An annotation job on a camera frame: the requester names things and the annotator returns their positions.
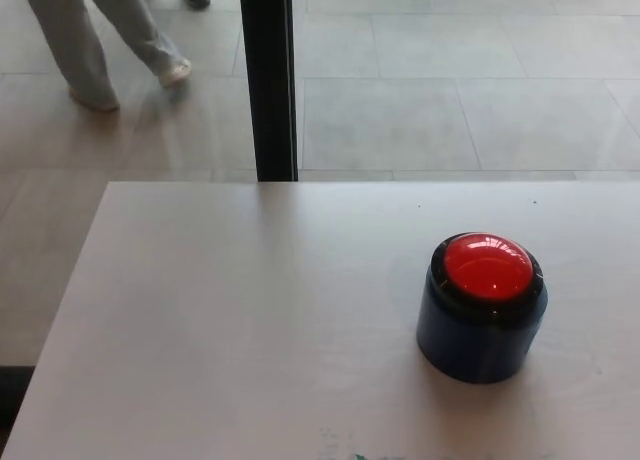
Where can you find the red dome button blue base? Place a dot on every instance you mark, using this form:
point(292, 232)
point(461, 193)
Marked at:
point(480, 280)

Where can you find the person in grey trousers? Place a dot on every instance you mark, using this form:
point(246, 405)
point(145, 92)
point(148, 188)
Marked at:
point(75, 40)

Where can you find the black vertical window frame post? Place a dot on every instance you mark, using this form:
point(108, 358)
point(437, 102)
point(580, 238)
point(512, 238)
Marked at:
point(267, 80)

